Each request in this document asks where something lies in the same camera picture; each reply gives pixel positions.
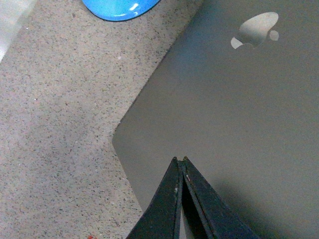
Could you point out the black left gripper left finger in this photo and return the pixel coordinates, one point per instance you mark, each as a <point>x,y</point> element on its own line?
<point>161,219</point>

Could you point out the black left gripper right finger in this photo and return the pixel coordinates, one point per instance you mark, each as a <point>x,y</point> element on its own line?
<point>218,220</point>

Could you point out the grey laptop with cracked screen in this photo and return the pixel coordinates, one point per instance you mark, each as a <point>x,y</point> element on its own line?
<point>238,94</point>

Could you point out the blue desk lamp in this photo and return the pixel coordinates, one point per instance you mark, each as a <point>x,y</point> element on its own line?
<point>119,10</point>

